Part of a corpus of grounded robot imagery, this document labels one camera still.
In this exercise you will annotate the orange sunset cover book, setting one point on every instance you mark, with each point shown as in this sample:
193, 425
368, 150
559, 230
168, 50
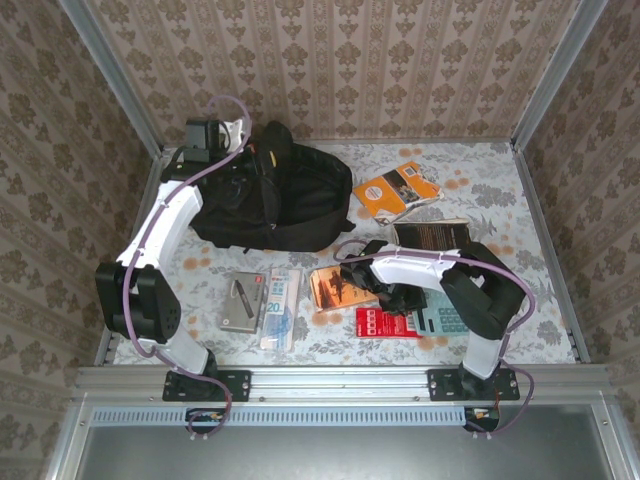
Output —
325, 290

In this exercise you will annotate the red pack with barcode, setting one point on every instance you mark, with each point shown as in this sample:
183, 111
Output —
370, 325

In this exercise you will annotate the black backpack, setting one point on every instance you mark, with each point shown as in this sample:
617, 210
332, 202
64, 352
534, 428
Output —
310, 210

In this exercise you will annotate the dark brown book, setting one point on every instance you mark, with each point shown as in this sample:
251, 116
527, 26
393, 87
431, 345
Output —
430, 235

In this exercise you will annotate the orange book with photo cover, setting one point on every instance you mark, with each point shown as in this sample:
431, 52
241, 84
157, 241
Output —
385, 195

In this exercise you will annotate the clear ruler set package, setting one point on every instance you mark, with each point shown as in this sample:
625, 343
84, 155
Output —
280, 310

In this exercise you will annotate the teal calculator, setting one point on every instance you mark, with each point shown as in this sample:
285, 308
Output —
445, 320

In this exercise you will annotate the grey pen box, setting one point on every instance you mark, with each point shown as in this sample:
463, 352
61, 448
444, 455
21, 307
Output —
242, 305

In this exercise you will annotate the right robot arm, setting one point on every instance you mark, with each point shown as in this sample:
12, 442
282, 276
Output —
415, 270

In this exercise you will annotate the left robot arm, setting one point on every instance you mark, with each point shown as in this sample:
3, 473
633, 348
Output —
165, 220

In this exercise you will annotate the floral white tablecloth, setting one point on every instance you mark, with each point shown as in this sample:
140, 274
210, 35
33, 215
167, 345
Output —
340, 350

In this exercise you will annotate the grey metal panel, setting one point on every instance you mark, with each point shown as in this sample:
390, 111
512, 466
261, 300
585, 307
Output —
340, 455

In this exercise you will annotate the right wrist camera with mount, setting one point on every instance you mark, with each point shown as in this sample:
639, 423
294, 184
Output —
376, 245

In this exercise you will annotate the aluminium side rail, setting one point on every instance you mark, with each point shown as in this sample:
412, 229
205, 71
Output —
545, 240
140, 215

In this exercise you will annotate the aluminium mounting rail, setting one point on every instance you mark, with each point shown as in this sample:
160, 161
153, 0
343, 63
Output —
340, 382

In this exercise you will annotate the aluminium upright frame post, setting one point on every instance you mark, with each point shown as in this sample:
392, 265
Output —
556, 75
112, 75

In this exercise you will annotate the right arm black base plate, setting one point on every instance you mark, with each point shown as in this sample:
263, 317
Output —
440, 385

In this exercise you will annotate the aluminium rear rail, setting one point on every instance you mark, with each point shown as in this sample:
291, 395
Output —
425, 140

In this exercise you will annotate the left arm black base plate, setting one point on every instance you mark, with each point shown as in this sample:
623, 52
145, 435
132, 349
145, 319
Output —
240, 385

